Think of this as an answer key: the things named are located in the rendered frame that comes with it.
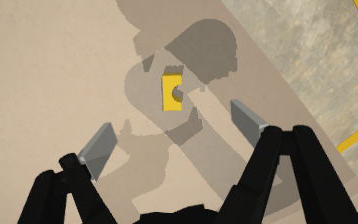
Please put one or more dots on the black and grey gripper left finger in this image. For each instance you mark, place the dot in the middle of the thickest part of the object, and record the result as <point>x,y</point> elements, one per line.
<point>78,175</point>

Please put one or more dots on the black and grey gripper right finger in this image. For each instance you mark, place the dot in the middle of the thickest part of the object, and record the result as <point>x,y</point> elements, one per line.
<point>323,196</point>

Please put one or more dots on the yellow arch block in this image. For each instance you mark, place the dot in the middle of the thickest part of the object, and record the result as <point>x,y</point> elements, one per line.
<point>171,102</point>

